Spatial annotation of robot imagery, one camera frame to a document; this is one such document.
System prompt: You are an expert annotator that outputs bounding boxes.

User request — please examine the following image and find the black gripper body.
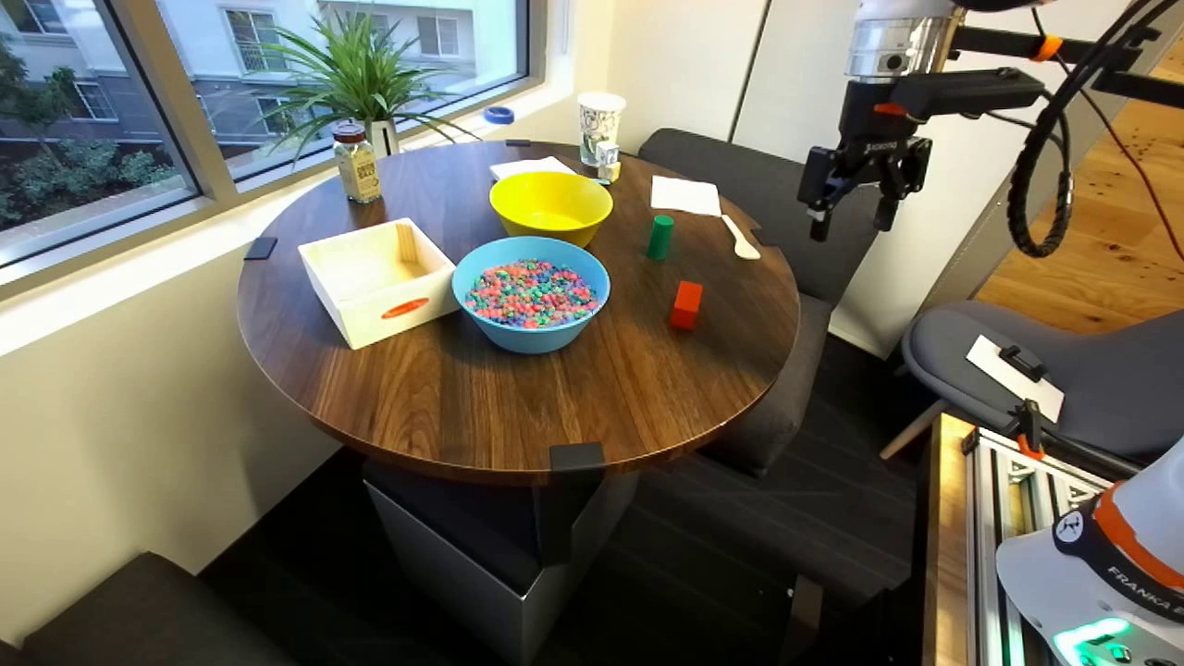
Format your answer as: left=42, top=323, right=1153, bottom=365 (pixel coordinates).
left=795, top=111, right=937, bottom=212

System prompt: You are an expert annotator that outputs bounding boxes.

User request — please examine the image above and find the orange rectangular block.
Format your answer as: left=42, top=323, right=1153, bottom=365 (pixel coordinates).
left=667, top=278, right=709, bottom=334

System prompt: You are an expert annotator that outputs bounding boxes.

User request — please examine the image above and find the green cylinder block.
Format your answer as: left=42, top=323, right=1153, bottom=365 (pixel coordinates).
left=644, top=212, right=682, bottom=267

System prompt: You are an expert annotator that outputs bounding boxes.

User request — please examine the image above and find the dark grey upholstered bench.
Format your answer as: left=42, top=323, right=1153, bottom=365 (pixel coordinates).
left=632, top=125, right=887, bottom=481

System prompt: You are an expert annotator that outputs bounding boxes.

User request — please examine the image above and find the white plastic spoon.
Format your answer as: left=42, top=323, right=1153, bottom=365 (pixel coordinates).
left=716, top=207, right=764, bottom=267

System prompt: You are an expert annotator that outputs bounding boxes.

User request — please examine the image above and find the white paper napkin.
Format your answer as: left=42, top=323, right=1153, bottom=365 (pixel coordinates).
left=646, top=169, right=725, bottom=223

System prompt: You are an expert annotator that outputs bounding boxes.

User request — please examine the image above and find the black clip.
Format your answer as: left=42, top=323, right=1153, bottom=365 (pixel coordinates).
left=994, top=339, right=1052, bottom=384

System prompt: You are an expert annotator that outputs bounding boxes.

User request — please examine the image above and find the wooden chair leg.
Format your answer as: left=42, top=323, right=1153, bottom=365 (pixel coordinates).
left=875, top=396, right=948, bottom=461

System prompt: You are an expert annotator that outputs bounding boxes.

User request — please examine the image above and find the white paper sheet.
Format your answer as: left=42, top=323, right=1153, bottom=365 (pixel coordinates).
left=962, top=334, right=1069, bottom=425

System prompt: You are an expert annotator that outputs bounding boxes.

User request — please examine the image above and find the dotted paper cup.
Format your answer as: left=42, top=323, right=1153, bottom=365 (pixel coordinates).
left=574, top=88, right=632, bottom=175

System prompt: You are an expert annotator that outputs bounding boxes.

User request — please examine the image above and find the black mounting bar orange band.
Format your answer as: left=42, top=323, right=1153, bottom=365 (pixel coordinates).
left=942, top=17, right=1184, bottom=111

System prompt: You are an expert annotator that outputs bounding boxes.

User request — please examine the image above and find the orange black clamp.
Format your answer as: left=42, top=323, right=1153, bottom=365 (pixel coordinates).
left=1006, top=396, right=1054, bottom=466

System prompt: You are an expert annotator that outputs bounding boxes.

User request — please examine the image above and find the yellow bowl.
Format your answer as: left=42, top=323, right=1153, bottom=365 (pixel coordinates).
left=486, top=165, right=618, bottom=246

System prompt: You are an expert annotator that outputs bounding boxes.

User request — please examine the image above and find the grey shell chair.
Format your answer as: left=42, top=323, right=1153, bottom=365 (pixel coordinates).
left=898, top=299, right=1184, bottom=471

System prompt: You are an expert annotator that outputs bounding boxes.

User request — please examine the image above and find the white folded paper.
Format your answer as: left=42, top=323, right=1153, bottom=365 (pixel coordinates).
left=486, top=150, right=579, bottom=185

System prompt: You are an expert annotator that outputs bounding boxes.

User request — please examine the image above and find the colorful candy pile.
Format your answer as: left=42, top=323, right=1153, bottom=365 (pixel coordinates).
left=466, top=254, right=603, bottom=334

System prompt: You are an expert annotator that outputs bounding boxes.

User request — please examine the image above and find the blue bowl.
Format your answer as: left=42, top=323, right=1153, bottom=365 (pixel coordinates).
left=446, top=233, right=613, bottom=357

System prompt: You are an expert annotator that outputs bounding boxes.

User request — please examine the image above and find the glass jar dark lid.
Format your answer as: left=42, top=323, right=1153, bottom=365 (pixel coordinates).
left=325, top=119, right=387, bottom=207

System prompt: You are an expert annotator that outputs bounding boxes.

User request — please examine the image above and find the white wooden box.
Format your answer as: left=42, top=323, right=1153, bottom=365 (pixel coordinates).
left=297, top=215, right=461, bottom=356

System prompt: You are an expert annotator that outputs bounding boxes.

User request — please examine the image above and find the green potted plant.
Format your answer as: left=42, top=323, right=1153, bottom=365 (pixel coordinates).
left=260, top=7, right=461, bottom=159

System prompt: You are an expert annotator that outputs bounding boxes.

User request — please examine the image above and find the dark floor cushion seat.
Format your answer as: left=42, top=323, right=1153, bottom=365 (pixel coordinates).
left=0, top=547, right=297, bottom=666

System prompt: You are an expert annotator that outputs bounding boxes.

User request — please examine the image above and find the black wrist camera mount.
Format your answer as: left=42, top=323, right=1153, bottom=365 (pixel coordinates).
left=838, top=61, right=1052, bottom=140

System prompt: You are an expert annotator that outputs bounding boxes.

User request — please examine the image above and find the thick black looped cable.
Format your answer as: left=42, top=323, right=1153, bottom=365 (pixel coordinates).
left=1001, top=0, right=1170, bottom=261

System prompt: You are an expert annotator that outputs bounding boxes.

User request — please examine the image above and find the thin black cable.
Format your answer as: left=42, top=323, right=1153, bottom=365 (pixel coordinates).
left=1069, top=82, right=1184, bottom=233

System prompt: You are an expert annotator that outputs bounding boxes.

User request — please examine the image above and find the aluminium robot stand frame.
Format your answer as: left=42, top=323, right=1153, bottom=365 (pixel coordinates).
left=920, top=410, right=1121, bottom=666

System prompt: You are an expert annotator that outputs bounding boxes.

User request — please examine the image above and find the grey table pedestal box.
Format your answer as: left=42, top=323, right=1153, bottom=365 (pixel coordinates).
left=357, top=457, right=640, bottom=666

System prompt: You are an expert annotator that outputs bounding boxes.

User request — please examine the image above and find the grey window frame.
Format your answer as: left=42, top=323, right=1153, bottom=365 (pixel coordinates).
left=0, top=0, right=547, bottom=272

